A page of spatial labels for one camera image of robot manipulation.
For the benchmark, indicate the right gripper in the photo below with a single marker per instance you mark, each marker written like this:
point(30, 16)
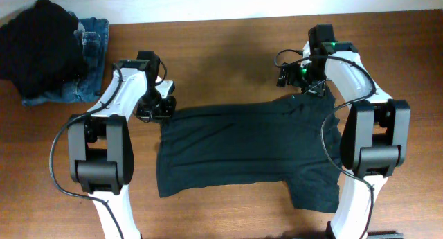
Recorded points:
point(320, 89)

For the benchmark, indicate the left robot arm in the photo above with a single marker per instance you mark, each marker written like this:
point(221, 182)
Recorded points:
point(101, 156)

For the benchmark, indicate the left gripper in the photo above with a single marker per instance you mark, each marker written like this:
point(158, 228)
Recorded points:
point(167, 111)

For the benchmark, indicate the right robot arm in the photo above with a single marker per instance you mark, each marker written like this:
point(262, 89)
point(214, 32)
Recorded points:
point(375, 136)

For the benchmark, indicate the black folded garment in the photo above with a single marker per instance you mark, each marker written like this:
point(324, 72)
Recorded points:
point(40, 51)

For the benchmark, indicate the black Nike t-shirt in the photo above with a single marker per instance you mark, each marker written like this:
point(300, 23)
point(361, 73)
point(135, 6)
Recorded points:
point(293, 139)

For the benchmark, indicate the folded blue jeans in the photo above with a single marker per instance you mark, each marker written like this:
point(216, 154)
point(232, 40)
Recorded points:
point(92, 36)

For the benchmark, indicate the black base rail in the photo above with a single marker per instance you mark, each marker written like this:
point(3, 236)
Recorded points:
point(372, 235)

